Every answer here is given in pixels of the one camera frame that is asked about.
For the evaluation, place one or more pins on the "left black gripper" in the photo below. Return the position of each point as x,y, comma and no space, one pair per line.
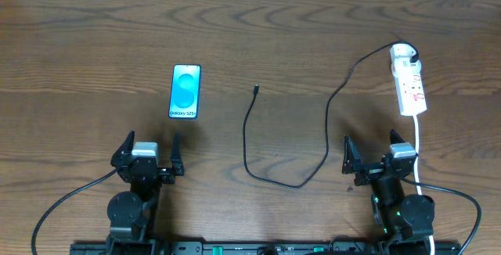
176,168

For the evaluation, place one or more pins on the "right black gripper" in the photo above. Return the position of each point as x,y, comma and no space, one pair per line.
353,164

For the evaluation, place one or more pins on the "blue Galaxy smartphone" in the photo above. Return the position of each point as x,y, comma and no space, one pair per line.
185,91

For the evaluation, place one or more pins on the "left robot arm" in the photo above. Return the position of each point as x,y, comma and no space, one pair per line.
132,213

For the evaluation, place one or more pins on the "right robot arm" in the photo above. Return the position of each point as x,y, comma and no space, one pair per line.
407,220

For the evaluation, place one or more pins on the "white USB charger plug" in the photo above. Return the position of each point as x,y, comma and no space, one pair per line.
404,50

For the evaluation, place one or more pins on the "white power strip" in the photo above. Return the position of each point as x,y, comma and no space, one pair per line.
409,87

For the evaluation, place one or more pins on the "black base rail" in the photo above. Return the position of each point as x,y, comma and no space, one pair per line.
199,248

